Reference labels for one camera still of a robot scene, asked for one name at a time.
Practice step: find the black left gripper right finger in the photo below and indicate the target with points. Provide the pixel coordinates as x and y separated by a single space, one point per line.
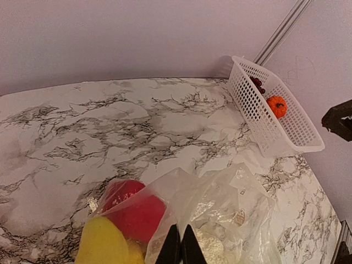
190 249

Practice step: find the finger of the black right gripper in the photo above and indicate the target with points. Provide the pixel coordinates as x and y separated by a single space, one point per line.
338 120

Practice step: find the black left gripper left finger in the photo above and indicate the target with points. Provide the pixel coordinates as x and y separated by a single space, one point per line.
170 251

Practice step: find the fake white cauliflower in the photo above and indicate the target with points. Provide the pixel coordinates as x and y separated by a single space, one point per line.
216 250

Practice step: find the clear zip top bag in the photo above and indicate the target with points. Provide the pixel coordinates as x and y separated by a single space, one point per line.
228 203

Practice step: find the fake orange pumpkin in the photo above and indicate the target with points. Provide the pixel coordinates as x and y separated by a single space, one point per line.
278 106

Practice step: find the fake red grapes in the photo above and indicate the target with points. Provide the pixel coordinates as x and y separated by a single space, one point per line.
258 84

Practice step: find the fake red apple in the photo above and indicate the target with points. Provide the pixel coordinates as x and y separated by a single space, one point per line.
136 213

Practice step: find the fake yellow banana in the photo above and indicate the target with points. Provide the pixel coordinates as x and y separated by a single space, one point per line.
102 242

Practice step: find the white perforated plastic basket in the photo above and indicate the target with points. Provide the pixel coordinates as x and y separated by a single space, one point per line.
279 124

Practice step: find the aluminium corner post right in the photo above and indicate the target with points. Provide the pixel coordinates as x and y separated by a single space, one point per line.
282 31

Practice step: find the aluminium front rail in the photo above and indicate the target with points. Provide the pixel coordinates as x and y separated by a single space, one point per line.
342 252

